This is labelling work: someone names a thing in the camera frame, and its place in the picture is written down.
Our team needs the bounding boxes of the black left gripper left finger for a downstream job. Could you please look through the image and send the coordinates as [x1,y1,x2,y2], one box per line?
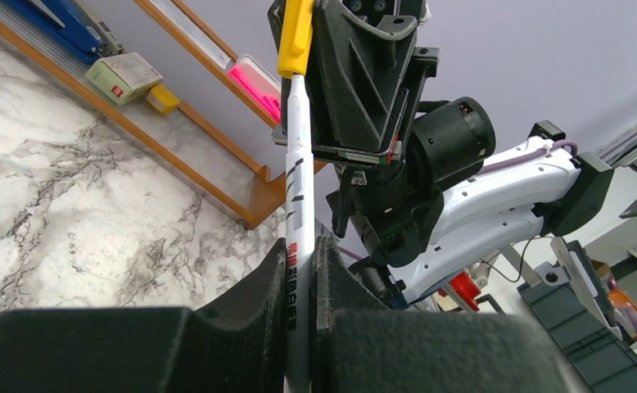
[0,240,287,392]

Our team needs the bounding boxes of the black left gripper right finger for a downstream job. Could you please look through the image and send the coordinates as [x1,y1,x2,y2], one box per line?
[311,237,570,392]

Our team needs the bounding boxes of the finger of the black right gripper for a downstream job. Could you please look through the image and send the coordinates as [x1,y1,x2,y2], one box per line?
[267,0,287,53]
[306,1,418,152]

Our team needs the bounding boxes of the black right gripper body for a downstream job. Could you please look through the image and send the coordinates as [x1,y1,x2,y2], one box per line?
[272,0,440,166]

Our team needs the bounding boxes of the yellow pen cap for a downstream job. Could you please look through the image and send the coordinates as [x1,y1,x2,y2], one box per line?
[278,0,314,79]

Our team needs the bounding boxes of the white marker pen green end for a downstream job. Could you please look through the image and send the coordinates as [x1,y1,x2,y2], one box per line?
[286,75,314,392]

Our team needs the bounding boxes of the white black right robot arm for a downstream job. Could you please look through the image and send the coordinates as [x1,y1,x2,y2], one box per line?
[269,1,613,309]

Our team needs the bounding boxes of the pink packaged item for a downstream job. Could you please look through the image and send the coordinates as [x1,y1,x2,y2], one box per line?
[228,55,281,124]

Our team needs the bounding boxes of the yellow item on rack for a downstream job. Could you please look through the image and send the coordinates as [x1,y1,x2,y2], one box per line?
[146,84,181,115]

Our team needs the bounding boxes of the small box on rack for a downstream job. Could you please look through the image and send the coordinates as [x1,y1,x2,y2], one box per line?
[85,52,163,106]

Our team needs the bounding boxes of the blue item on rack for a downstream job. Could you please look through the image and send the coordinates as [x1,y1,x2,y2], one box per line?
[5,0,124,66]

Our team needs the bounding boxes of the grey storage crate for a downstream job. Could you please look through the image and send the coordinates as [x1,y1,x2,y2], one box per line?
[517,237,637,392]

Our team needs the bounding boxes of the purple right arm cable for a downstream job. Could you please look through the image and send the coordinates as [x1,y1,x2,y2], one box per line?
[476,139,580,176]

